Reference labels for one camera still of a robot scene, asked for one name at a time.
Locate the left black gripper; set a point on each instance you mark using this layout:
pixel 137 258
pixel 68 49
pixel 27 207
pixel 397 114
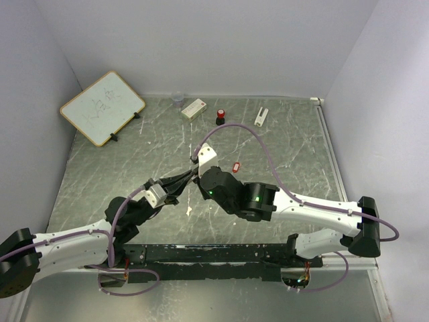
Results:
pixel 174 189

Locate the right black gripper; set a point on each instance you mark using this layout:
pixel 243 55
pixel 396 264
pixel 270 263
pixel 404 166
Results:
pixel 205 194

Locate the red key tag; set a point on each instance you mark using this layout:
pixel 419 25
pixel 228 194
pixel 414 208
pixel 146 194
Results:
pixel 236 167

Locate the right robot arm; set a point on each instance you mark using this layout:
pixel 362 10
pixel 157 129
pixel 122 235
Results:
pixel 350 226

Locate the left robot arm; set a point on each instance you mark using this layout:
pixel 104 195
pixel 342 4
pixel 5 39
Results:
pixel 27 258

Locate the red black stamp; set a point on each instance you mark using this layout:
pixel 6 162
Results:
pixel 220 120

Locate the left whiteboard stand foot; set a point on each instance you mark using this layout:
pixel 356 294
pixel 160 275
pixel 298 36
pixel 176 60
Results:
pixel 113 137

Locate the white usb adapter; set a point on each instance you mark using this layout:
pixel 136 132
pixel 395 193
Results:
pixel 261 116

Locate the small white green box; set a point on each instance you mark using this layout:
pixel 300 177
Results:
pixel 196 108

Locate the clear plastic cup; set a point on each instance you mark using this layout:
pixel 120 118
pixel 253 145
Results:
pixel 178 99

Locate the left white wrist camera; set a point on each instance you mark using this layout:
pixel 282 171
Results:
pixel 155 196

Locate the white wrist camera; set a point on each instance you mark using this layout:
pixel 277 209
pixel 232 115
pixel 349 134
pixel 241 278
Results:
pixel 155 196
pixel 207 157

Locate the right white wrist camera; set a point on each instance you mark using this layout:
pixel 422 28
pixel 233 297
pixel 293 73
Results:
pixel 207 157

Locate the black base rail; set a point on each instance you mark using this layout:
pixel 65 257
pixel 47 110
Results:
pixel 213 261

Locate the small whiteboard yellow frame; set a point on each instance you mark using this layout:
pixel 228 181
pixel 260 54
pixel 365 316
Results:
pixel 103 108

